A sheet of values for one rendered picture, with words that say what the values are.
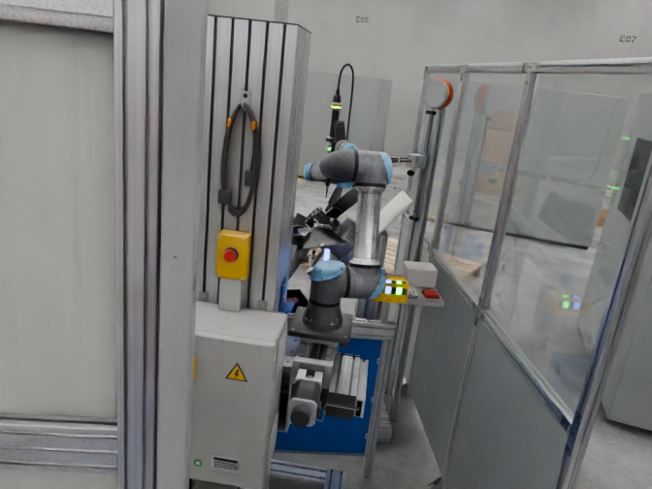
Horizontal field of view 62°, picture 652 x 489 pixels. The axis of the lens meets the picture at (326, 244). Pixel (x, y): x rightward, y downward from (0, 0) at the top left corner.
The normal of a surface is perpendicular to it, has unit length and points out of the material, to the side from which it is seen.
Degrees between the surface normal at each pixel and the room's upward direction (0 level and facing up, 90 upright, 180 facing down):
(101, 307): 90
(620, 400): 90
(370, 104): 90
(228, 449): 90
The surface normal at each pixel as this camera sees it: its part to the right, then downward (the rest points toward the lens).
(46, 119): 0.07, 0.31
